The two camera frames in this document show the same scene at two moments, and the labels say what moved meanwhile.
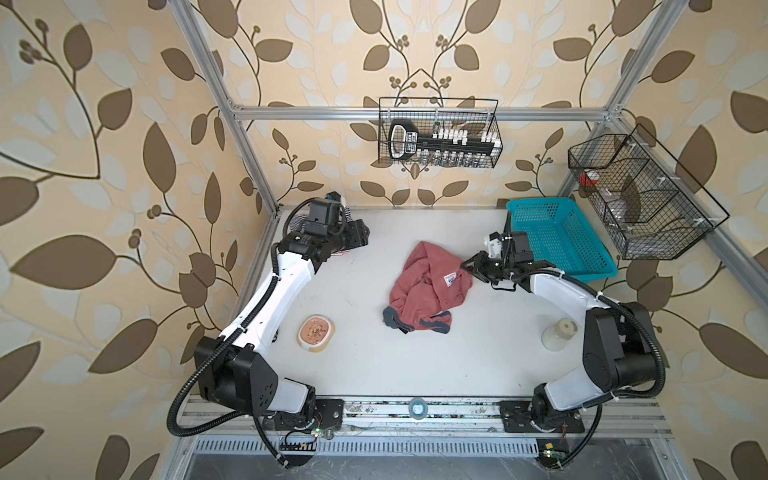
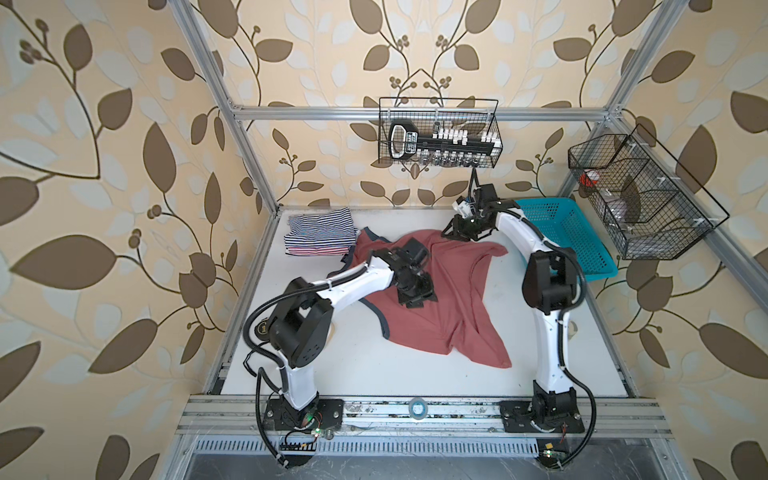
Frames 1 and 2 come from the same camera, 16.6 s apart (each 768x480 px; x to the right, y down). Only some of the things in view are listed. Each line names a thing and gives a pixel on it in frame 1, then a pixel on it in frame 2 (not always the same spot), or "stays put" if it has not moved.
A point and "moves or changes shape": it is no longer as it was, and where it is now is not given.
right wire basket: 651,208 stays put
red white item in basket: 591,177 stays put
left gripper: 359,236 -> 427,290
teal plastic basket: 560,236 stays put
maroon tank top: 429,284 moves or changes shape
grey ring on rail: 418,408 stays put
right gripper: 476,268 -> 456,231
